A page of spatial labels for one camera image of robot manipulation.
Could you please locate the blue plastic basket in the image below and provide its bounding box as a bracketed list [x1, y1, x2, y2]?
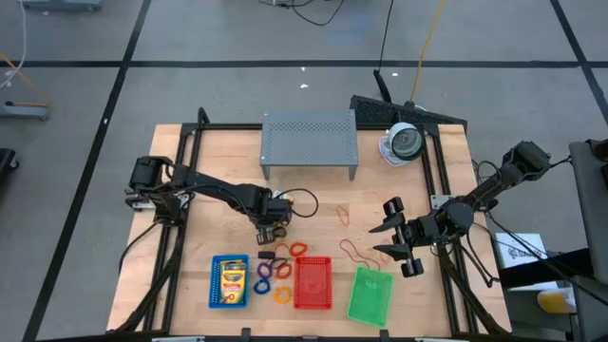
[208, 254, 251, 310]

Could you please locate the white printed cardboard box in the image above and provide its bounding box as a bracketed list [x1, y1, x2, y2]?
[493, 232, 548, 270]

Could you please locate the yellow hanging cable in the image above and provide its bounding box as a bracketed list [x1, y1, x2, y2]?
[408, 0, 447, 104]

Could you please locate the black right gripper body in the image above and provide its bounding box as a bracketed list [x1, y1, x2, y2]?
[383, 196, 450, 279]

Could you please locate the black left arm base cable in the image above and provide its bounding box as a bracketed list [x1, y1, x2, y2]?
[117, 220, 161, 276]

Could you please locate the black hanging cable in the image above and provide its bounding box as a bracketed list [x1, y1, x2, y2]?
[378, 0, 395, 72]

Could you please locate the black caster foot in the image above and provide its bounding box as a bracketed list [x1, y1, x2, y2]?
[0, 147, 20, 173]

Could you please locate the grey perforated metal riser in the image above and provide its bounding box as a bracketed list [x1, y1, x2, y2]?
[258, 108, 360, 181]

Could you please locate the yellow floor cable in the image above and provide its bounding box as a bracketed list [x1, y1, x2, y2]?
[0, 51, 48, 106]

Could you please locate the green plastic basket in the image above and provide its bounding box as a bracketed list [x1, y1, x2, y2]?
[346, 265, 394, 329]

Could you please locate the grey stand base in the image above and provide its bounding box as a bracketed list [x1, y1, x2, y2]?
[18, 0, 104, 13]
[0, 100, 51, 123]

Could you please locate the large red-brown rubber band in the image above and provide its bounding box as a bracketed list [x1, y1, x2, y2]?
[338, 238, 381, 272]

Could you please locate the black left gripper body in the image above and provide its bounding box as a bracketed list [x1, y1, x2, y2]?
[251, 189, 294, 231]

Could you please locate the black floor cable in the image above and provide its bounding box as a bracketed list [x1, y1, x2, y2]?
[258, 0, 346, 28]

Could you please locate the yellow plastic object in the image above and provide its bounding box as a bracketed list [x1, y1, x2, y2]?
[536, 288, 579, 314]

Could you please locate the white floor cable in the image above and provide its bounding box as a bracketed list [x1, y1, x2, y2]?
[0, 0, 28, 91]

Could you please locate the red plastic basket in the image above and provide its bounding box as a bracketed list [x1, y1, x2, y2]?
[293, 256, 333, 311]

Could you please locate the orange rubber band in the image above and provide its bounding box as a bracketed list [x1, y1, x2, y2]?
[334, 204, 352, 228]

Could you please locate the black side desk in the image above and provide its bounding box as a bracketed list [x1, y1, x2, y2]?
[498, 246, 608, 342]

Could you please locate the black left wrist camera cable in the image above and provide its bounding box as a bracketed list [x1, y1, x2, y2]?
[277, 187, 320, 219]

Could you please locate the white coiled lamp cable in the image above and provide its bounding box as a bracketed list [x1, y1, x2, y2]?
[378, 135, 400, 168]

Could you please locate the white round spot lamp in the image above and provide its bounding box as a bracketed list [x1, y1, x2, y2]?
[385, 122, 428, 162]

